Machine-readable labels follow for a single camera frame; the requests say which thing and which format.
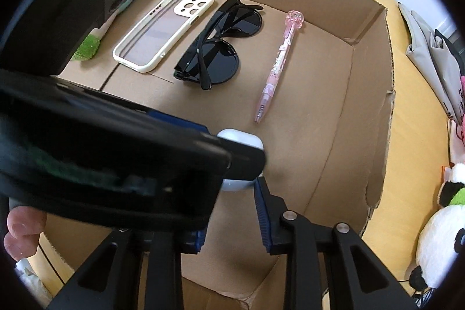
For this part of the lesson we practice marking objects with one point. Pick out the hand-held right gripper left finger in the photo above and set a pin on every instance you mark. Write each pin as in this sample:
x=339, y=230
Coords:
x=199, y=243

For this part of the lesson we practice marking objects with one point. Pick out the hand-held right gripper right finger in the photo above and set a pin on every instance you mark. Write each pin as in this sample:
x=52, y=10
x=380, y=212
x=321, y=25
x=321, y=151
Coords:
x=262, y=219

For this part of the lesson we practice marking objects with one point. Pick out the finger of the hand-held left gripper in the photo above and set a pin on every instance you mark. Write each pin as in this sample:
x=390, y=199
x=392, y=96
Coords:
x=247, y=161
x=181, y=123

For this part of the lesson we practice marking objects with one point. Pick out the white earbuds case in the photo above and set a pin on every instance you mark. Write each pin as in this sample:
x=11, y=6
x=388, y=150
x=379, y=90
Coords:
x=239, y=136

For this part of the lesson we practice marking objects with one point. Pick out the black sunglasses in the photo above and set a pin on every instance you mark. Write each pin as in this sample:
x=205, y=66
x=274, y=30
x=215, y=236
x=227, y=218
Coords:
x=218, y=66

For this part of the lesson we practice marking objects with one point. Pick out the brown cardboard box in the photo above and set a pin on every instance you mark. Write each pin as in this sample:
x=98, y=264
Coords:
x=319, y=150

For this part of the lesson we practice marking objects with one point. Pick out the pink pen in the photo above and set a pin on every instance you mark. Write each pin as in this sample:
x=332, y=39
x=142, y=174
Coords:
x=278, y=66

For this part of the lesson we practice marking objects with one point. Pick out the pink and teal plush toy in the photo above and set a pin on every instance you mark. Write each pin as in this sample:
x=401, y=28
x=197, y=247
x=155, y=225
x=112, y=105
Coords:
x=87, y=48

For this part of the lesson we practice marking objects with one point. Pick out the cream clear phone case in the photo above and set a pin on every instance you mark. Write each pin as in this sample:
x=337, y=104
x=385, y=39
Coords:
x=189, y=1

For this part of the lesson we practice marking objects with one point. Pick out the person's left hand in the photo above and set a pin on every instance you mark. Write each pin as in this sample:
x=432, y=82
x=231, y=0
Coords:
x=23, y=226

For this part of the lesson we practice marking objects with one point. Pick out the panda plush toy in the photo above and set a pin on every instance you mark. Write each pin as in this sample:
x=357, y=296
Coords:
x=439, y=241

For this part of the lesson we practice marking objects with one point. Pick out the grey bag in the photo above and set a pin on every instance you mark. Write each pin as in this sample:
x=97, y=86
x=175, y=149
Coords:
x=425, y=48

